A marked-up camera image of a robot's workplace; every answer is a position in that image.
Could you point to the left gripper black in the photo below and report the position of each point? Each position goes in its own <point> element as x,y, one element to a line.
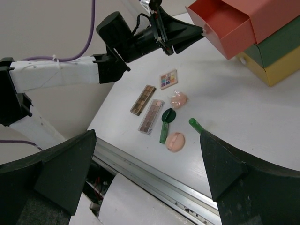
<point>164,31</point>

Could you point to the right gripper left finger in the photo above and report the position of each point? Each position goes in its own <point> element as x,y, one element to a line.
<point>45,188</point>

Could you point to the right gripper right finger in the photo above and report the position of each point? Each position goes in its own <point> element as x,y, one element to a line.
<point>247,189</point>

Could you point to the dark green lipstick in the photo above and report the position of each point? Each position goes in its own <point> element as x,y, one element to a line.
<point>196,125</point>

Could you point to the light green tube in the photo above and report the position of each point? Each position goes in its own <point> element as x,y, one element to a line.
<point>164,132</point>

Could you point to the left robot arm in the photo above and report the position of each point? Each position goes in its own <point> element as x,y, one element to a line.
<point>123,46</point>

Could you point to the wrapped peach makeup sponge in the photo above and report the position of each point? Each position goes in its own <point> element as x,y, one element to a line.
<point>177,99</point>

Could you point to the colourful square eyeshadow palette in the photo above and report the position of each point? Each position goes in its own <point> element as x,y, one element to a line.
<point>168,79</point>

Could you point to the brown eyeshadow palette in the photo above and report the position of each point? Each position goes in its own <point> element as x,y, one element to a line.
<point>142,100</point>

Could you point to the dark green cushion puff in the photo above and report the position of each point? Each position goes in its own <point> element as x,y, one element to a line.
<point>169,115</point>

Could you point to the pink-brown eyeshadow palette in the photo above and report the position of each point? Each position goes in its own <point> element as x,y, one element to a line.
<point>150,117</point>

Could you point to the white front cover panel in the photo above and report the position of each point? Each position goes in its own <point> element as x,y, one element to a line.
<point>125,203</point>

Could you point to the peach round puff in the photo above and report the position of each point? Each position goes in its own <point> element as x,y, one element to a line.
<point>175,142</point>

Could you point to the yellow drawer box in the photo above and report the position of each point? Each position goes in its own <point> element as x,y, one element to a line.
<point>276,72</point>

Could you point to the green drawer box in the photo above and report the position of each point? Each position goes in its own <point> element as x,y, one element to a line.
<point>277,45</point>

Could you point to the aluminium table rail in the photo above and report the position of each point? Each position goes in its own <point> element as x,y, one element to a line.
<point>196,207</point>

